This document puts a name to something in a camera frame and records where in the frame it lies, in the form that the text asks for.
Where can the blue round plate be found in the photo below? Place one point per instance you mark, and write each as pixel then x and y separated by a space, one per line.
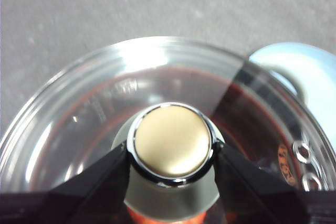
pixel 315 72

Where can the glass lid with green knob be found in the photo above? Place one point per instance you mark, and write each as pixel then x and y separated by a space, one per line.
pixel 170 140

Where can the pale green electric steamer pot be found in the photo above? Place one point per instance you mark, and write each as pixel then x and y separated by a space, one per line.
pixel 296 87

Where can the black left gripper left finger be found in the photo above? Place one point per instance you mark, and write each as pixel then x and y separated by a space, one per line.
pixel 102 187

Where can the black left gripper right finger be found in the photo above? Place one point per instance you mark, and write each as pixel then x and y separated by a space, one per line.
pixel 244 190

